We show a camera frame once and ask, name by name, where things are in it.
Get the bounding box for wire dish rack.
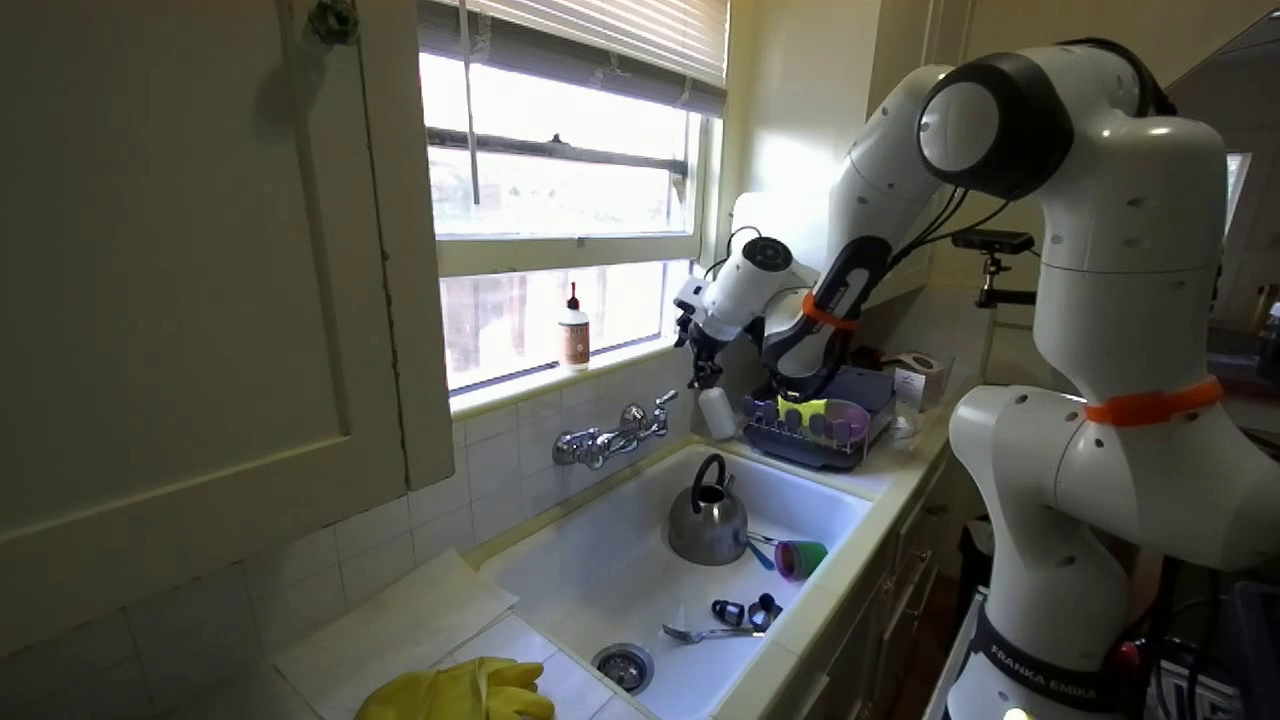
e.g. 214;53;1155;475
737;365;902;475

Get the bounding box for green cup with purple rim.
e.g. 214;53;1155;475
767;531;832;589

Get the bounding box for chrome wall faucet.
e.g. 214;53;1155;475
547;383;683;475

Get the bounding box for steel kettle with black handle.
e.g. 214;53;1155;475
665;453;758;568

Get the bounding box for small steel and black cap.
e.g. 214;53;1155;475
744;589;790;636

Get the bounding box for round steel cup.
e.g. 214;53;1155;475
708;590;753;636

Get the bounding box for white ceramic sink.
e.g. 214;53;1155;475
475;438;882;720

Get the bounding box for cream window frame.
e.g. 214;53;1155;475
417;0;737;410

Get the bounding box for white pump dispenser bottle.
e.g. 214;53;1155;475
695;381;744;445

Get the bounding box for orange label hand soap bottle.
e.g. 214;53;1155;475
555;275;595;373

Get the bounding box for yellow rubber glove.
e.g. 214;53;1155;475
351;653;560;720

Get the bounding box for metal sink drain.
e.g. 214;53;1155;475
591;640;660;694

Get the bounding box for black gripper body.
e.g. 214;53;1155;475
678;273;726;355

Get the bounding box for cream cabinet door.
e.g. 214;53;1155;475
0;0;462;661

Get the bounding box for purple dish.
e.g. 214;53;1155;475
821;394;882;453

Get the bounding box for window blinds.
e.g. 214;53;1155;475
456;0;737;92

